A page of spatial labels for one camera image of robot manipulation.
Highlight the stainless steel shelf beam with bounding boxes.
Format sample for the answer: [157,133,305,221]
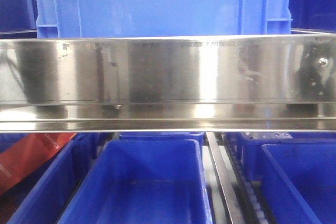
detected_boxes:
[1,33,335,132]

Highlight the blue crate upper shelf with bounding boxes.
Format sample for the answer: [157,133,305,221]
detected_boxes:
[36,0,292,38]

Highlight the white roller track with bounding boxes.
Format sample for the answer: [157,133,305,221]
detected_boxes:
[221,132,276,223]

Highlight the blue bin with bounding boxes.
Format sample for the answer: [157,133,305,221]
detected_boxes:
[8,133,106,223]
[261,143,335,223]
[58,140,213,223]

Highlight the blue bin lower left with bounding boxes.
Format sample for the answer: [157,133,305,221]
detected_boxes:
[8,133,106,223]

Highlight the steel shelf divider rail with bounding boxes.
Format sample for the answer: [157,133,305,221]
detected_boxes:
[206,132,245,223]

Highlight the blue bin lower centre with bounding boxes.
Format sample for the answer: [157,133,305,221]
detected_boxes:
[58,140,213,223]

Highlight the red bag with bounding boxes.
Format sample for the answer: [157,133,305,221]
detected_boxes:
[1,133,76,195]

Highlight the blue bin lower right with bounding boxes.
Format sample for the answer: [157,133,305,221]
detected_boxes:
[261,143,335,223]

